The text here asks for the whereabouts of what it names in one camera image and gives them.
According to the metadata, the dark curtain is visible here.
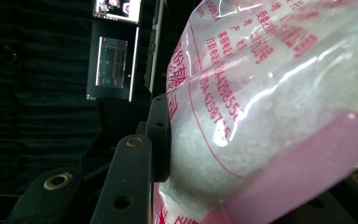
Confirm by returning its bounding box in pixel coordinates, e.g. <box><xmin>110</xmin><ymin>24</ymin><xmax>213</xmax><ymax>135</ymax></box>
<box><xmin>0</xmin><ymin>0</ymin><xmax>169</xmax><ymax>195</ymax></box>

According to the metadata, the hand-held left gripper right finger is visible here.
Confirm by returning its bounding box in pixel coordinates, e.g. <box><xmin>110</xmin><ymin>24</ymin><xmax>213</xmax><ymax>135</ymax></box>
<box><xmin>268</xmin><ymin>186</ymin><xmax>358</xmax><ymax>224</ymax></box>

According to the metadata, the small monitor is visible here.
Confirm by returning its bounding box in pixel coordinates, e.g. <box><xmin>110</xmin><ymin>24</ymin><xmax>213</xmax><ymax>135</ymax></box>
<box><xmin>92</xmin><ymin>0</ymin><xmax>143</xmax><ymax>25</ymax></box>

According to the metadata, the clear plastic bag pink print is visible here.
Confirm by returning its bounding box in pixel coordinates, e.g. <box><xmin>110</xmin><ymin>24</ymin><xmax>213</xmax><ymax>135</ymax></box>
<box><xmin>152</xmin><ymin>0</ymin><xmax>358</xmax><ymax>224</ymax></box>

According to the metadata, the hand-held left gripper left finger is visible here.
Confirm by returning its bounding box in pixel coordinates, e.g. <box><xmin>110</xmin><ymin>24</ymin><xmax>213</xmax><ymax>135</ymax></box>
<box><xmin>89</xmin><ymin>93</ymin><xmax>172</xmax><ymax>224</ymax></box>

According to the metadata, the tall monitor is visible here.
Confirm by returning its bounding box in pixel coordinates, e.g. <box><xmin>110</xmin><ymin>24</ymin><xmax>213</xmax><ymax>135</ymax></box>
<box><xmin>86</xmin><ymin>25</ymin><xmax>140</xmax><ymax>103</ymax></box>

